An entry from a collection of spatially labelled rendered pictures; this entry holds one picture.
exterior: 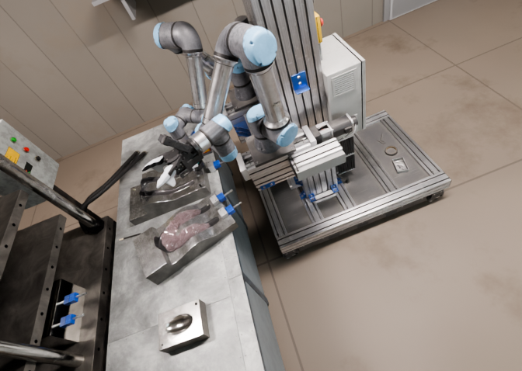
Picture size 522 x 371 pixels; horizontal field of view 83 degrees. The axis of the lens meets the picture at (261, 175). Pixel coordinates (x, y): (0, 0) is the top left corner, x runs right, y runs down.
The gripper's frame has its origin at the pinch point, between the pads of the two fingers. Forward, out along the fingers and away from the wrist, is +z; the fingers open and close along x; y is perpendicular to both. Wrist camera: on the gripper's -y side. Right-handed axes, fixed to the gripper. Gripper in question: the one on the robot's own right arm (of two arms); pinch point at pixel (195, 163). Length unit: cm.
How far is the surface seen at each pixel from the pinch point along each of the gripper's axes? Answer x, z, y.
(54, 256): -67, -10, -54
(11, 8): 135, -68, -206
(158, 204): -27.9, 2.0, -15.8
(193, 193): -18.6, 4.7, 3.0
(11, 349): -107, -24, -30
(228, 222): -35.4, 6.2, 29.0
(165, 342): -93, 5, 16
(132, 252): -54, 12, -28
